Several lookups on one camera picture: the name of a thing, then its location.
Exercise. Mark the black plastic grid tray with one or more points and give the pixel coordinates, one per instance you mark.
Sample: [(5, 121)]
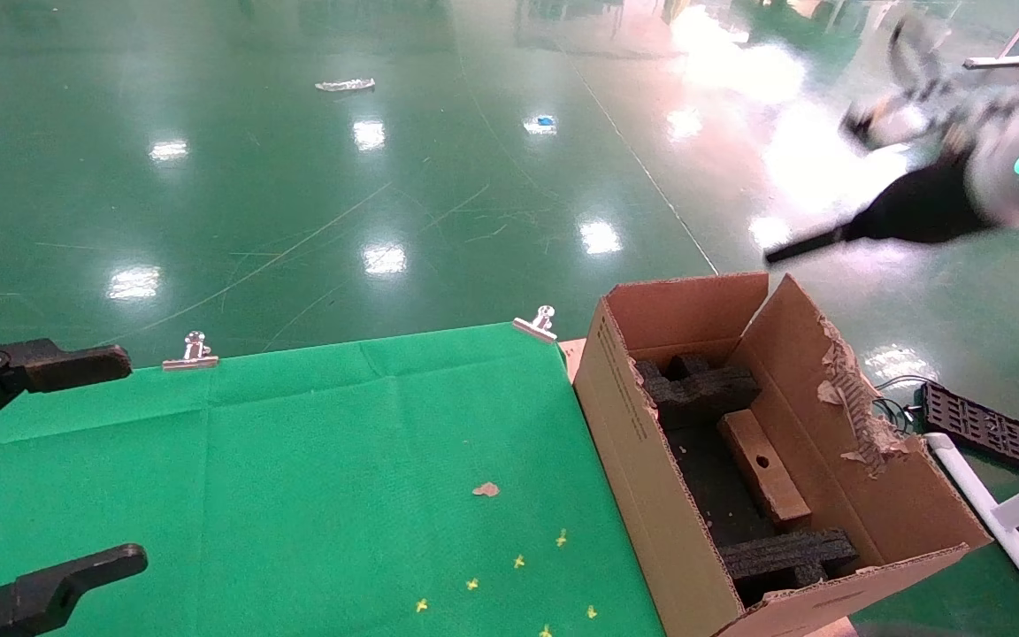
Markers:
[(987, 429)]

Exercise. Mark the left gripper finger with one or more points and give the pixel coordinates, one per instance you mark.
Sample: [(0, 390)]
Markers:
[(58, 584), (76, 364)]

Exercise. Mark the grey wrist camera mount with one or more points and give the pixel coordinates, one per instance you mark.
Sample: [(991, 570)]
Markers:
[(899, 124)]

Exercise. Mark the black foam bottom pad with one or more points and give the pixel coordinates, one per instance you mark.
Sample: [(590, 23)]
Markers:
[(704, 478)]

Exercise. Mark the silver binder clip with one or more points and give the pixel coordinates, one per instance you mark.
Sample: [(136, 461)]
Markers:
[(191, 358), (534, 326)]

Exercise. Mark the white stand foot with pole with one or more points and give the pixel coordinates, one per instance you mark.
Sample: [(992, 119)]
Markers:
[(992, 62)]

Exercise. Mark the white pipe frame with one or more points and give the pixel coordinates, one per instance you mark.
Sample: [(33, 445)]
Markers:
[(1005, 531)]

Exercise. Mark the small brown cardboard box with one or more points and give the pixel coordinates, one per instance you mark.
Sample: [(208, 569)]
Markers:
[(766, 469)]

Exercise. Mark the small brown cardboard scrap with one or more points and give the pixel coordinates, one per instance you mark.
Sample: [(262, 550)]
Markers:
[(485, 489)]

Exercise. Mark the green table cloth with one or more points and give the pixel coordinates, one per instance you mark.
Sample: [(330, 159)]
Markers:
[(297, 487)]

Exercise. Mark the large open cardboard carton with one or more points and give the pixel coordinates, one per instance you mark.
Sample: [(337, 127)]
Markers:
[(642, 478)]

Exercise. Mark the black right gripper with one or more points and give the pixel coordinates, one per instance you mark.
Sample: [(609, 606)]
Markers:
[(925, 208)]

